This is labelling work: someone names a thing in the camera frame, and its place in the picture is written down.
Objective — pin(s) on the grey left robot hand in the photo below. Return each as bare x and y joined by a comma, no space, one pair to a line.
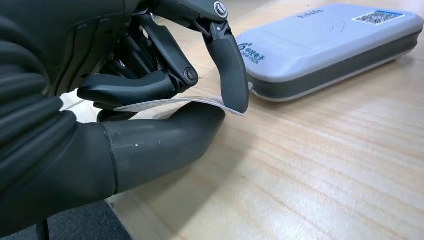
82,39

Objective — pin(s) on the white ID card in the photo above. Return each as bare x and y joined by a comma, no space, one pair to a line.
172,101

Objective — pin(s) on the grey card reader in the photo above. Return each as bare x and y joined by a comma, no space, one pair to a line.
331,43

